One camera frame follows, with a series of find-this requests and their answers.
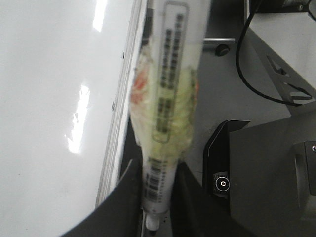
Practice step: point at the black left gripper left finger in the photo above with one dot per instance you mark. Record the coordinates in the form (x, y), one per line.
(119, 213)

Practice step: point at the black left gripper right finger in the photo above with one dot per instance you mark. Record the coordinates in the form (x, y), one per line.
(195, 214)

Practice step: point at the white black whiteboard marker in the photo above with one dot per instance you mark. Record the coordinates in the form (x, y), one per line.
(164, 96)

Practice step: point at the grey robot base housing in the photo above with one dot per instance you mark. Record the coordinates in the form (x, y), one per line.
(265, 175)

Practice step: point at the white whiteboard with aluminium frame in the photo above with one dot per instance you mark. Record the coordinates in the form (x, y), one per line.
(64, 68)

